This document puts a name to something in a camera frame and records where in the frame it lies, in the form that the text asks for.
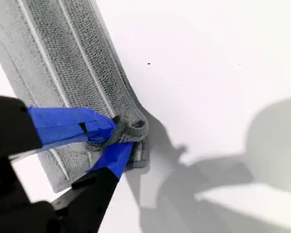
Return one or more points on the grey striped towel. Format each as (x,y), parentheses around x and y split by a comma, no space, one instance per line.
(75,60)

